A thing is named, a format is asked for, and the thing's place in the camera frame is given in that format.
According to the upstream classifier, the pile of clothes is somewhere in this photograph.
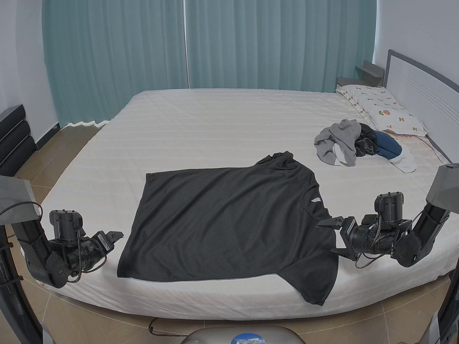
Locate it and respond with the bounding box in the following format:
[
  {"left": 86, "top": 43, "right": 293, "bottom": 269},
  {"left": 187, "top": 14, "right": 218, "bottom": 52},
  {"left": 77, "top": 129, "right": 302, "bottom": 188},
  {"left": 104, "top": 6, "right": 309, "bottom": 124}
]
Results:
[{"left": 314, "top": 118, "right": 417, "bottom": 173}]

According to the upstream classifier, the black T-shirt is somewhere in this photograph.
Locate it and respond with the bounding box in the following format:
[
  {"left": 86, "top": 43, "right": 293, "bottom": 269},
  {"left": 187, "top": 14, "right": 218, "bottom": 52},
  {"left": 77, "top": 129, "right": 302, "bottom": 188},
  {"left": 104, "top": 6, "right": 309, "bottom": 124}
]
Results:
[{"left": 117, "top": 151, "right": 339, "bottom": 306}]

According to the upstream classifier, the black chest of drawers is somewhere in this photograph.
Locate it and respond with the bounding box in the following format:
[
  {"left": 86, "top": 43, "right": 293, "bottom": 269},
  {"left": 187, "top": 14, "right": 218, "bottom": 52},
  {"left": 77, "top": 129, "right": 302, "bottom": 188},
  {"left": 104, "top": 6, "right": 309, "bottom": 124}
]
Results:
[{"left": 0, "top": 104, "right": 36, "bottom": 176}]

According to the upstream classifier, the bed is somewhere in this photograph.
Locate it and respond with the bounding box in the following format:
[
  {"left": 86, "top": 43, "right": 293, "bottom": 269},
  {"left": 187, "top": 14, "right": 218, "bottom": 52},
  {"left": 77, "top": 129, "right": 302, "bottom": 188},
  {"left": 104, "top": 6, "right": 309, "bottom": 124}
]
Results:
[{"left": 20, "top": 49, "right": 459, "bottom": 322}]

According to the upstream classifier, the grey bedside table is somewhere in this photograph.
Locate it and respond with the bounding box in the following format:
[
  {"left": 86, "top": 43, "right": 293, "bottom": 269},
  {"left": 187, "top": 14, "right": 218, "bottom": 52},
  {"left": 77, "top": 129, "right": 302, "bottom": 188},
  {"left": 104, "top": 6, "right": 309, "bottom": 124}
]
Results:
[{"left": 336, "top": 60, "right": 385, "bottom": 88}]

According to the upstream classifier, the blue-green curtain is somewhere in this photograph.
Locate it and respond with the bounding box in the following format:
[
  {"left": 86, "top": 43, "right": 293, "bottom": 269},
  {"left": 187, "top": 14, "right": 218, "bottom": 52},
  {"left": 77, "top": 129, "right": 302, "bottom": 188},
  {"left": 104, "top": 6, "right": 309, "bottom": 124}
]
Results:
[
  {"left": 41, "top": 0, "right": 191, "bottom": 126},
  {"left": 185, "top": 0, "right": 377, "bottom": 93}
]

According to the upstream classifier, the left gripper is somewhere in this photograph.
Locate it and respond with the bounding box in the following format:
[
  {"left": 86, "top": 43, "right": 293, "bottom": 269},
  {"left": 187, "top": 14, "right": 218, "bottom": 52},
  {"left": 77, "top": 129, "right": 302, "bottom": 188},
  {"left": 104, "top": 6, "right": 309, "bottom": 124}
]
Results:
[{"left": 77, "top": 230, "right": 125, "bottom": 269}]

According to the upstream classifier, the black cable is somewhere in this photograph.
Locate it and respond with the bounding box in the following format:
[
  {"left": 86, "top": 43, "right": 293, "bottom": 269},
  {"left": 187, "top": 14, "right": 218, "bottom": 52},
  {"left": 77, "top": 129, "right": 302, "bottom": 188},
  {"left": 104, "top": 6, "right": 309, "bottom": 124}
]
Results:
[
  {"left": 148, "top": 317, "right": 191, "bottom": 338},
  {"left": 355, "top": 253, "right": 381, "bottom": 269}
]

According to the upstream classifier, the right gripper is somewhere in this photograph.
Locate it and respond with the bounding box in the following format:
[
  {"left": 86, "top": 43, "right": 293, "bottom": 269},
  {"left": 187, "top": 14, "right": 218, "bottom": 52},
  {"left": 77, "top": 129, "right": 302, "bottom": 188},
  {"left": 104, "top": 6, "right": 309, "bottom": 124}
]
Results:
[{"left": 317, "top": 216, "right": 378, "bottom": 261}]

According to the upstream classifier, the white printed pillow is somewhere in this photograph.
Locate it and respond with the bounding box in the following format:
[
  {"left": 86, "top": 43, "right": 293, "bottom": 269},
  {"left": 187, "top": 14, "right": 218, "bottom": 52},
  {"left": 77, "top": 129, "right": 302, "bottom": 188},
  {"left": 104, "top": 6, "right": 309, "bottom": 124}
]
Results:
[{"left": 335, "top": 84, "right": 430, "bottom": 137}]

